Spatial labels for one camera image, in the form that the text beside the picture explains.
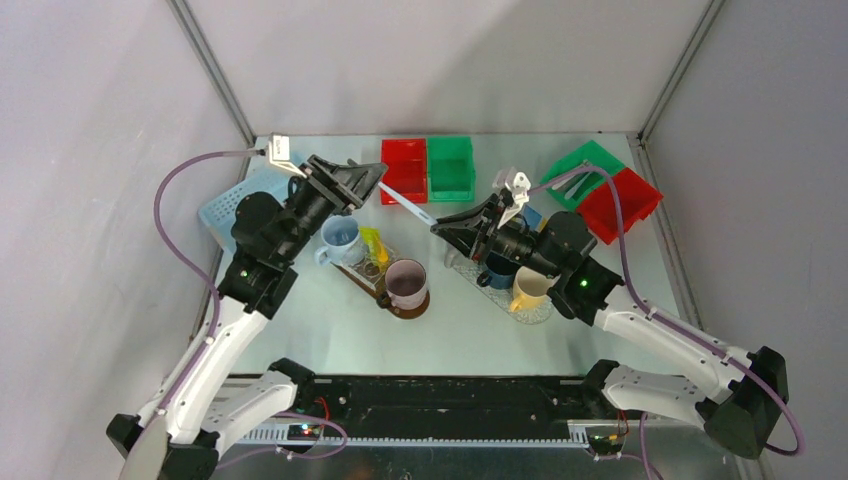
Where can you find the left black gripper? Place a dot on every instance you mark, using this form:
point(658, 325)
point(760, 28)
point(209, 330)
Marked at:
point(344, 187)

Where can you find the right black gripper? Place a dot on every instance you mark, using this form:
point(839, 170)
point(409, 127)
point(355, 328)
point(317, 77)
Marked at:
point(461, 230)

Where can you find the light blue toothbrush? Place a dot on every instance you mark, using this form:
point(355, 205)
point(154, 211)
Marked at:
point(411, 207)

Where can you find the dark blue mug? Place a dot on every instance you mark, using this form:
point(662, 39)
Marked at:
point(498, 275)

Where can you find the light blue mug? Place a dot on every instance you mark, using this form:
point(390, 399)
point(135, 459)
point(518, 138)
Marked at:
point(342, 243)

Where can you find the mauve pink mug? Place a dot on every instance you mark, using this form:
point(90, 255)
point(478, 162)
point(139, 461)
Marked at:
point(406, 285)

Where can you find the clear acrylic holder rack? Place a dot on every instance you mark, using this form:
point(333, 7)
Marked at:
point(393, 253)

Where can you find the cream yellow mug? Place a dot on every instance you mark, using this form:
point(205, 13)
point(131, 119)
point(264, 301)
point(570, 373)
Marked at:
point(529, 289)

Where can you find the grey mug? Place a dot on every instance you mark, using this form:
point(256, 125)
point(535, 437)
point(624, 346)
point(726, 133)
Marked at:
point(451, 257)

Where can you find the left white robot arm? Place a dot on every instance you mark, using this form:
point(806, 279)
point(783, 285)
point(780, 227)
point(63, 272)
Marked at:
point(183, 431)

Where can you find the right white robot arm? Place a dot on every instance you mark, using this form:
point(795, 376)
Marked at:
point(735, 396)

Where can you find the clear glass oval tray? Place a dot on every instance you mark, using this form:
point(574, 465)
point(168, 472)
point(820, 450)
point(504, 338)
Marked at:
point(503, 298)

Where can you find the brown wooden oval tray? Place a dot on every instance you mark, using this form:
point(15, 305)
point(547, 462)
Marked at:
point(370, 279)

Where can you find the green toothbrush bin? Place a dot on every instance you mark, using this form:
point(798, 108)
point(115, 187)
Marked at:
point(589, 154)

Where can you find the red toothpaste bin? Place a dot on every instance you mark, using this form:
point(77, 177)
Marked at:
point(637, 199)

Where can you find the green plastic bin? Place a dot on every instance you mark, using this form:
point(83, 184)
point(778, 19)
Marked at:
point(451, 171)

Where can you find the red plastic bin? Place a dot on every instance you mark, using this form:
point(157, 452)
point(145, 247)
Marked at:
point(407, 172)

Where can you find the light blue plastic basket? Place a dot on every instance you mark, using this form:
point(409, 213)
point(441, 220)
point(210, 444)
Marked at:
point(219, 215)

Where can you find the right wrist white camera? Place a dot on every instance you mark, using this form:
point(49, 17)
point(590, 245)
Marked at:
point(517, 184)

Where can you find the wrist white camera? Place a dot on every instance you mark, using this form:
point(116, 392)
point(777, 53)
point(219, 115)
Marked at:
point(278, 155)
point(517, 184)

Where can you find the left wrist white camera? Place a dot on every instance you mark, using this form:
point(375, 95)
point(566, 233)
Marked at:
point(278, 155)

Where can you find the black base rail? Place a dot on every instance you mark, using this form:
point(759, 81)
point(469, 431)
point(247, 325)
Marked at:
point(452, 408)

